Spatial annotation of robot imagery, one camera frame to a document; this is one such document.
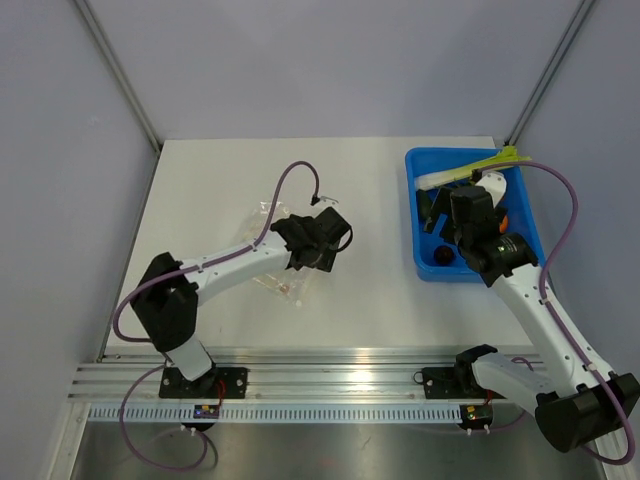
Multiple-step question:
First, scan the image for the orange persimmon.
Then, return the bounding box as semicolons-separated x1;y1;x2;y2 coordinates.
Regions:
499;215;509;234

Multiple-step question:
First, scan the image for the clear zip top bag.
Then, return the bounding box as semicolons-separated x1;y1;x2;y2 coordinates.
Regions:
237;201;320;307

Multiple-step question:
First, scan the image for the dark green avocado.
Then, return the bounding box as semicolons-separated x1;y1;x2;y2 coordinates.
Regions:
416;190;432;222

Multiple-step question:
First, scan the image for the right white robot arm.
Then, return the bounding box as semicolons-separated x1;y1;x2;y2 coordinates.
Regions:
425;185;639;452

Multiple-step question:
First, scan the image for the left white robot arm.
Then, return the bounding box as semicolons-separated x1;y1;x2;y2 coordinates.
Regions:
129;207;353;398

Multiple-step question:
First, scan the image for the dark purple plum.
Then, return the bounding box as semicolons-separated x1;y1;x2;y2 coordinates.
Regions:
433;245;456;266

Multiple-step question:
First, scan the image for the blue plastic bin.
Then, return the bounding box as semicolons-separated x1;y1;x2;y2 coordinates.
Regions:
405;147;545;283

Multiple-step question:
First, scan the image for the green white leek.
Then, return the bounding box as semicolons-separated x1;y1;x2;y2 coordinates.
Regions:
414;146;531;190

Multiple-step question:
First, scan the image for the right small circuit board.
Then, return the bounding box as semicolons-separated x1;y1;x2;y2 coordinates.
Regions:
460;404;494;429

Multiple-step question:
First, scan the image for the small circuit board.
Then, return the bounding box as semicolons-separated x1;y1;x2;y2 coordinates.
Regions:
460;404;494;429
193;405;220;419

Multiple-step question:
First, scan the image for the left small circuit board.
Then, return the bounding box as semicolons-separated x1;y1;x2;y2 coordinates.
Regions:
193;405;220;419

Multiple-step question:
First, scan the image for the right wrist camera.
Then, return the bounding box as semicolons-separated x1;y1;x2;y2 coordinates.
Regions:
471;170;507;208

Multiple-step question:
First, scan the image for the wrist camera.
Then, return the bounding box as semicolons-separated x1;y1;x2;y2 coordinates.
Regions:
471;170;507;208
310;195;339;206

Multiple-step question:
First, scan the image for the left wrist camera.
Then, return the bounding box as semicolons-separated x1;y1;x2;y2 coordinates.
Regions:
310;195;339;206

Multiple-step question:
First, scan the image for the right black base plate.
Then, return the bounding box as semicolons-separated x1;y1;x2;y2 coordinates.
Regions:
412;367;502;402

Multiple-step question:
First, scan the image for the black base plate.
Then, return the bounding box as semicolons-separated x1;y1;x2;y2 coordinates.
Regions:
412;367;502;402
159;366;249;400

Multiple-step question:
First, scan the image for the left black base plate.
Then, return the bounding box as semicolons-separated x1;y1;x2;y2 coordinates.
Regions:
159;366;249;400

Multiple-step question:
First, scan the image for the right aluminium frame post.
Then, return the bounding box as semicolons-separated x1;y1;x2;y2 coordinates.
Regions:
503;0;600;146

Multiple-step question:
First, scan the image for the aluminium frame post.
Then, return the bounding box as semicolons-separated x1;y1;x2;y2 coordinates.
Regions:
503;0;600;146
71;0;163;158

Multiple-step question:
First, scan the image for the aluminium mounting rail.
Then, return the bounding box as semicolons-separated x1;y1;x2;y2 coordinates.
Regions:
67;347;455;403

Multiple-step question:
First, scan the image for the white slotted cable duct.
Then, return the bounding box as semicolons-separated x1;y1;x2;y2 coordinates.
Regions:
89;403;461;424

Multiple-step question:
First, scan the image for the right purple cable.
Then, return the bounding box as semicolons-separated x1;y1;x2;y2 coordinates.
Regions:
472;160;632;467

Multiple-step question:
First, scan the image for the left aluminium frame post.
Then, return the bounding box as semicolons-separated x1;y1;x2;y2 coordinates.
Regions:
71;0;163;158

